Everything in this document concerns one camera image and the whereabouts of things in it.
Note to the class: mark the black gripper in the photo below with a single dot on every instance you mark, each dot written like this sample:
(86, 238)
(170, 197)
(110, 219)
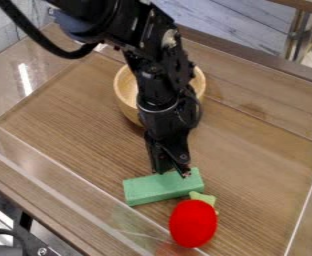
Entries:
(168, 123)

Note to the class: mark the green rectangular block stick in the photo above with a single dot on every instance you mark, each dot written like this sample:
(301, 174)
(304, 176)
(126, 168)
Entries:
(156, 187)

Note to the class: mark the red felt strawberry toy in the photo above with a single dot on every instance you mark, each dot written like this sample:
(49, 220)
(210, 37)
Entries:
(193, 220)

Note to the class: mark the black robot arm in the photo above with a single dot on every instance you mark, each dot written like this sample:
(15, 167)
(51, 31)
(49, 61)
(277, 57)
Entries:
(136, 27)

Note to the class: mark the wooden brown bowl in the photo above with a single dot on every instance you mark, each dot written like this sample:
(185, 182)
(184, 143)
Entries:
(125, 91)

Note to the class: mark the black table leg clamp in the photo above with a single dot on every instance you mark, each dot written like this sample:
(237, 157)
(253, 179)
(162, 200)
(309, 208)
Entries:
(17, 241)

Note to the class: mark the metal chair frame background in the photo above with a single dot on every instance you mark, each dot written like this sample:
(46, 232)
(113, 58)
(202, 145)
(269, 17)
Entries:
(299, 37)

